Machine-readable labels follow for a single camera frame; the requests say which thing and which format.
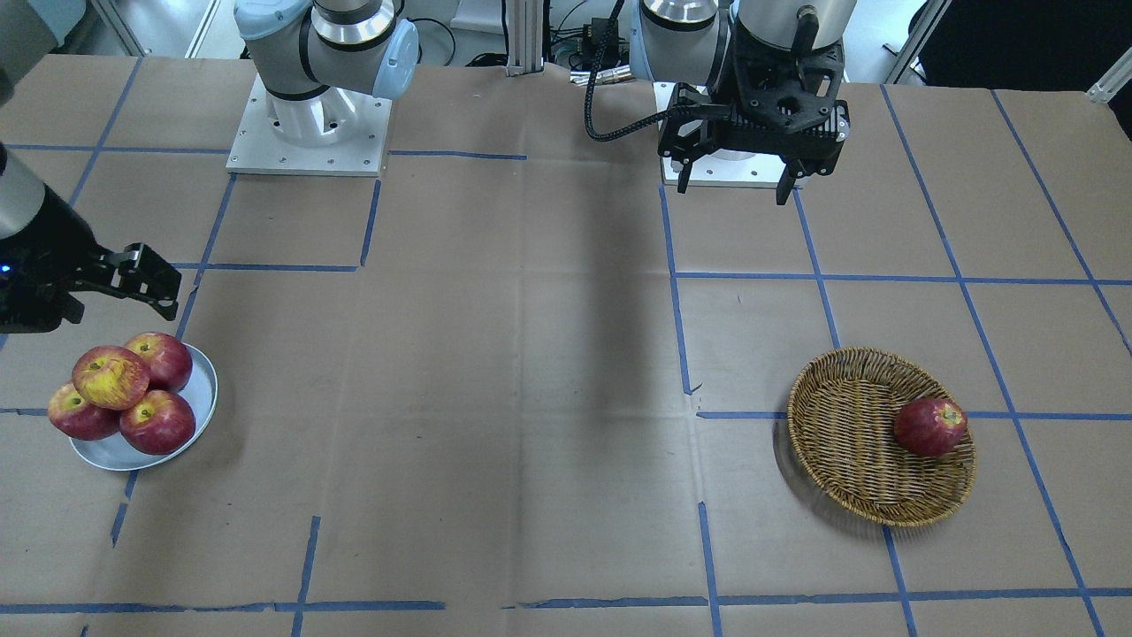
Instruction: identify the red yellow striped apple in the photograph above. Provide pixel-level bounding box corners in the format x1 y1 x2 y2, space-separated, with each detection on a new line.
72 346 151 411

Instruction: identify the aluminium frame post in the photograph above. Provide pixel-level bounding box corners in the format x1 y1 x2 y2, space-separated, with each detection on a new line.
501 0 548 78

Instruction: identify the silver metal plate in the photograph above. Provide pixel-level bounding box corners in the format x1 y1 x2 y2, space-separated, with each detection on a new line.
69 344 218 472

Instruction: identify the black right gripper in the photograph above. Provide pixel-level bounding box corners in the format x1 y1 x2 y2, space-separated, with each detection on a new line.
1 186 181 334

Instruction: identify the woven wicker basket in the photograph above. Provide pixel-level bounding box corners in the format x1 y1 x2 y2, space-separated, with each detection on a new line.
787 347 977 528

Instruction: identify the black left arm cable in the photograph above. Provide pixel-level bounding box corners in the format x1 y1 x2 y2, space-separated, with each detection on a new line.
584 0 686 143

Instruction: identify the dark red apple in basket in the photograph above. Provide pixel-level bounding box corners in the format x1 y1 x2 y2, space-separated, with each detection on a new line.
893 398 968 458

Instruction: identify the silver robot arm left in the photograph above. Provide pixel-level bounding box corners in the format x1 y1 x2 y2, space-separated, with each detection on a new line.
631 1 856 204

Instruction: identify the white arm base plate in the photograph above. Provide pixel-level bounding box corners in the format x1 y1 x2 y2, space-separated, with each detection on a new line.
654 83 784 190
226 78 393 178

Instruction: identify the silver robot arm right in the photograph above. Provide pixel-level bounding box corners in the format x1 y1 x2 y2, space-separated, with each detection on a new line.
1 1 419 334

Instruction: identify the red apple plate back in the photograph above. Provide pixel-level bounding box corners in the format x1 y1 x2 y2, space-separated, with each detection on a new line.
125 332 192 391

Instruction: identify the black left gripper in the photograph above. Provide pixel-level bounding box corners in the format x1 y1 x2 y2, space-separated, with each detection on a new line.
658 23 850 206

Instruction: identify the red apple plate front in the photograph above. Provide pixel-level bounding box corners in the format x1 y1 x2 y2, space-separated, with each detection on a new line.
119 390 197 456

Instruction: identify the red apple plate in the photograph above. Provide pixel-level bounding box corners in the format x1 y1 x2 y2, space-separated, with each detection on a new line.
119 390 197 456
125 332 192 391
46 382 119 441

